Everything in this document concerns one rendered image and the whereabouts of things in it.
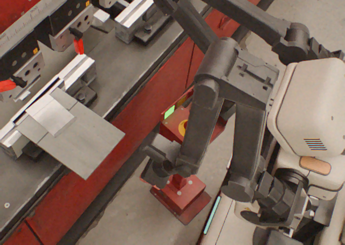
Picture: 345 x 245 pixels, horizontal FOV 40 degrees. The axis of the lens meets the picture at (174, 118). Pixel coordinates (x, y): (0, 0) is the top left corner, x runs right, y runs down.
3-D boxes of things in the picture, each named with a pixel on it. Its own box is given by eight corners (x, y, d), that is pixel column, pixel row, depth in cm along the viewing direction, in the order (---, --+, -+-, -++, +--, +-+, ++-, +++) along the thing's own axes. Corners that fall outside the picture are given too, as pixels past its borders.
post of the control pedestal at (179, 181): (179, 190, 225) (192, 142, 177) (171, 182, 226) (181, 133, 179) (186, 182, 227) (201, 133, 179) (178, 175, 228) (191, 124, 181)
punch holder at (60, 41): (59, 56, 129) (49, 16, 114) (35, 40, 131) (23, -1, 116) (94, 22, 135) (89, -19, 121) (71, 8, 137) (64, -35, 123)
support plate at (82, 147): (85, 181, 132) (85, 179, 131) (15, 130, 138) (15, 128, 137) (125, 135, 140) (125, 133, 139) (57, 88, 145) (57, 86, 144)
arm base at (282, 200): (290, 226, 108) (304, 182, 114) (269, 209, 105) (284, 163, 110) (261, 225, 115) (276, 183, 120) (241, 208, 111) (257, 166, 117)
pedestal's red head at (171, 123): (188, 164, 173) (194, 144, 157) (158, 136, 177) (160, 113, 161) (224, 130, 181) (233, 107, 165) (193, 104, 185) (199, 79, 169)
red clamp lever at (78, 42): (82, 57, 132) (78, 36, 123) (70, 50, 133) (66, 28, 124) (86, 53, 133) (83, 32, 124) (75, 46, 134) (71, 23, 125)
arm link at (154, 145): (193, 176, 110) (207, 146, 114) (154, 149, 107) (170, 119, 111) (169, 182, 121) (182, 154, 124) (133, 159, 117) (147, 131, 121)
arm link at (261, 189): (270, 201, 108) (277, 181, 110) (242, 177, 104) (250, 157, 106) (241, 201, 115) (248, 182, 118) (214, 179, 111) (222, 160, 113)
